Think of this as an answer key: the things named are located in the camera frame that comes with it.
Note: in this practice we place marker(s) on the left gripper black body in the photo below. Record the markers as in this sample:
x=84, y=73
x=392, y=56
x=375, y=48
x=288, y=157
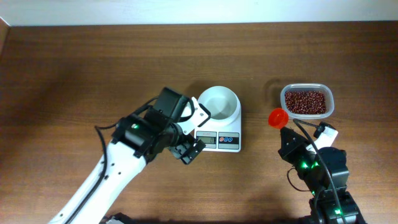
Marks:
x=181, y=144

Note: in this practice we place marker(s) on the white digital kitchen scale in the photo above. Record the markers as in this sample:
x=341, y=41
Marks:
x=221, y=136

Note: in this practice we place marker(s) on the orange measuring scoop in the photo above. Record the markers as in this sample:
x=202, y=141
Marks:
x=278, y=118

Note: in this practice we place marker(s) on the red beans in container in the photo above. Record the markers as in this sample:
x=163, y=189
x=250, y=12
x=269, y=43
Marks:
x=305, y=102

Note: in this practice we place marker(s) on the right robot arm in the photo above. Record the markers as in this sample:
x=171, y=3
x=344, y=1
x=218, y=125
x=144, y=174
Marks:
x=323, y=169

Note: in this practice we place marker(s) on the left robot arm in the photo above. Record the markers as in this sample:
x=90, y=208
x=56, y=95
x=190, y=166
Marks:
x=164, y=122

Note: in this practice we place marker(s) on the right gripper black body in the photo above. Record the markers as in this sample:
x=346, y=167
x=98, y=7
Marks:
x=288, y=140

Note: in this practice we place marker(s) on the white bowl on scale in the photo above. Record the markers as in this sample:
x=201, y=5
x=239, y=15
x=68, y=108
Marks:
x=223, y=103

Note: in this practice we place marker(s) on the clear plastic bean container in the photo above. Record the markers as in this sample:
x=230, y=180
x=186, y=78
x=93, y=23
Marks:
x=330, y=105

